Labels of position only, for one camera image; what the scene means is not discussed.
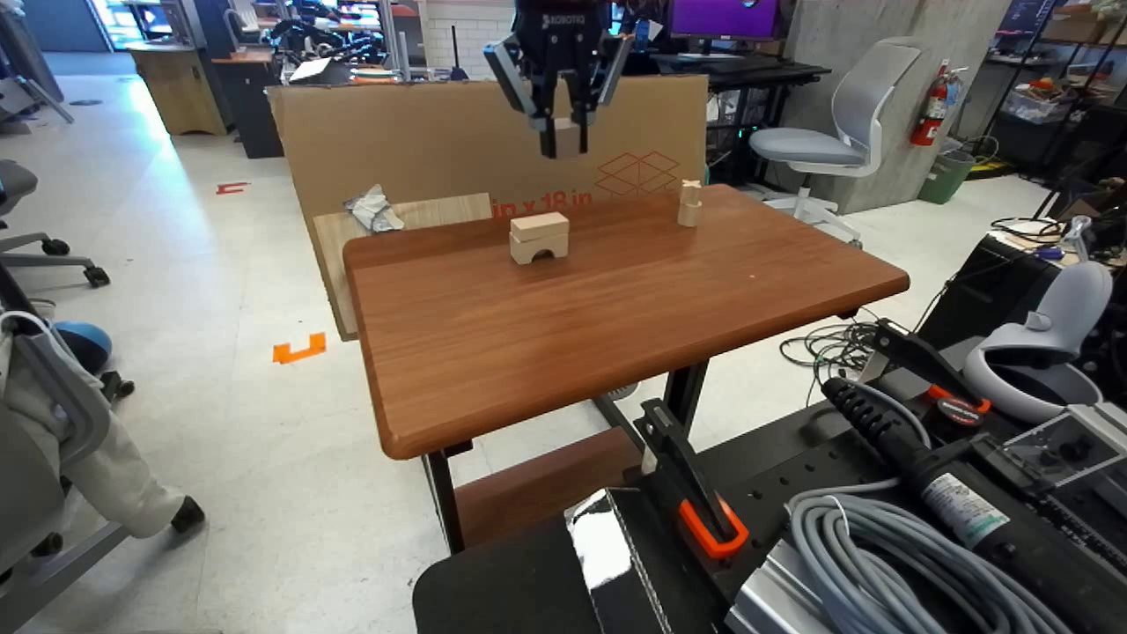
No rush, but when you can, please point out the grey office chair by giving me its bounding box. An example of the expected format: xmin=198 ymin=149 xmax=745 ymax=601
xmin=750 ymin=38 xmax=919 ymax=226

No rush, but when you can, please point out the black orange bar clamp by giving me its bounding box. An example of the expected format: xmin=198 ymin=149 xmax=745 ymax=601
xmin=866 ymin=321 xmax=993 ymax=426

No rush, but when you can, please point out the small wooden cube block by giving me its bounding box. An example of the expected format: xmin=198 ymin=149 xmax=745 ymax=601
xmin=552 ymin=116 xmax=584 ymax=158

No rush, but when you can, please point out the black orange front clamp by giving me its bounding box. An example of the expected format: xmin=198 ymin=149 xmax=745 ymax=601
xmin=637 ymin=396 xmax=750 ymax=563

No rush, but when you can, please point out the wooden arch block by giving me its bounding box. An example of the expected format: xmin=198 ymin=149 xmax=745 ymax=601
xmin=509 ymin=211 xmax=572 ymax=264

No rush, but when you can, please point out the coiled grey cable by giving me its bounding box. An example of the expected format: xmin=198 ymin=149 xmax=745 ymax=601
xmin=784 ymin=487 xmax=1079 ymax=634

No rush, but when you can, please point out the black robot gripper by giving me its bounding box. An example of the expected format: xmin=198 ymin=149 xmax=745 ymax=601
xmin=484 ymin=0 xmax=630 ymax=158

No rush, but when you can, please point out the red fire extinguisher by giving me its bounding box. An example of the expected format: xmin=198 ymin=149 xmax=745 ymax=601
xmin=908 ymin=66 xmax=951 ymax=149

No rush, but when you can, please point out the large cardboard box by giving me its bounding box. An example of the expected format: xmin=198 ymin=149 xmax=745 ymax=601
xmin=267 ymin=75 xmax=708 ymax=338

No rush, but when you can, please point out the orange floor tape marker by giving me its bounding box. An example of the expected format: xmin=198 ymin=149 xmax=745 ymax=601
xmin=271 ymin=329 xmax=329 ymax=367

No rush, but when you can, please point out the wooden lower table shelf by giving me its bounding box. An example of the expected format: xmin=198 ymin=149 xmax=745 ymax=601
xmin=454 ymin=428 xmax=640 ymax=544

